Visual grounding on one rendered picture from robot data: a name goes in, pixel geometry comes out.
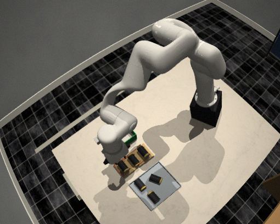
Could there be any black battery with gold end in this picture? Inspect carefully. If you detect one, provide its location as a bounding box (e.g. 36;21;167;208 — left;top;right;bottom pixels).
137;145;149;158
127;153;139;166
117;160;130;173
134;178;147;191
149;174;163;184
147;191;160;203

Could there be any tan battery board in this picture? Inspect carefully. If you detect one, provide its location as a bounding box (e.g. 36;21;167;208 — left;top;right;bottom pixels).
114;143;154;178

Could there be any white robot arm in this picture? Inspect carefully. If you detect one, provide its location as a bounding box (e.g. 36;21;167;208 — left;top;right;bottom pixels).
94;18;226;155

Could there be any green open-top box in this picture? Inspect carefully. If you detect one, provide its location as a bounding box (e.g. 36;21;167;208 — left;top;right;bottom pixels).
122;131;137;144

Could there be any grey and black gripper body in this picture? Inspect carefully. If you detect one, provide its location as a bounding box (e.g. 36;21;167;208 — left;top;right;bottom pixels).
104;140;129;165

